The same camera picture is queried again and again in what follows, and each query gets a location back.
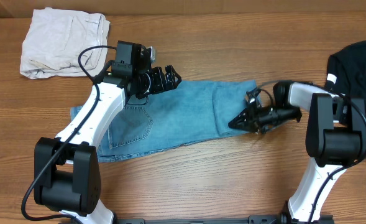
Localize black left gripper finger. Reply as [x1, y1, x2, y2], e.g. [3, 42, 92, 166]
[167, 77, 182, 91]
[165, 65, 181, 83]

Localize light blue denim jeans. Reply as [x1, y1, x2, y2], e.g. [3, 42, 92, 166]
[70, 79, 258, 163]

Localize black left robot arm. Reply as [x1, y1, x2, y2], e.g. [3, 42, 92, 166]
[21, 41, 181, 223]

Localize black garment with white tag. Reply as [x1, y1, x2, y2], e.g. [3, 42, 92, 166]
[325, 40, 366, 117]

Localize folded beige trousers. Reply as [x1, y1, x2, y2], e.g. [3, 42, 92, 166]
[20, 7, 110, 79]

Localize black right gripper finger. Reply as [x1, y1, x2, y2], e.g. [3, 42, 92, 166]
[228, 117, 258, 133]
[232, 103, 259, 124]

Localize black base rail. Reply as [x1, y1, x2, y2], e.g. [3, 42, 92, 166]
[114, 214, 336, 224]

